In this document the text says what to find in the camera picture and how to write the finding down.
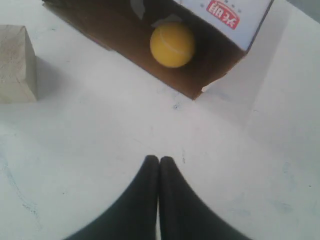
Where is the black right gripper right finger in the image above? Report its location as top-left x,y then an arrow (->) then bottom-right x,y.
158,156 -> 248,240

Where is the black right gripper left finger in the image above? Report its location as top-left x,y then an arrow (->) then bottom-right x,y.
67,155 -> 159,240

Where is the yellow tennis ball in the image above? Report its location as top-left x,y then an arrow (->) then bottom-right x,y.
150,22 -> 196,68

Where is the open cardboard milk box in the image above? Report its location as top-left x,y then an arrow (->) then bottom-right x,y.
43,0 -> 272,99

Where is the light wooden cube block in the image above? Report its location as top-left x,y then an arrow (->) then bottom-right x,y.
0,25 -> 37,104

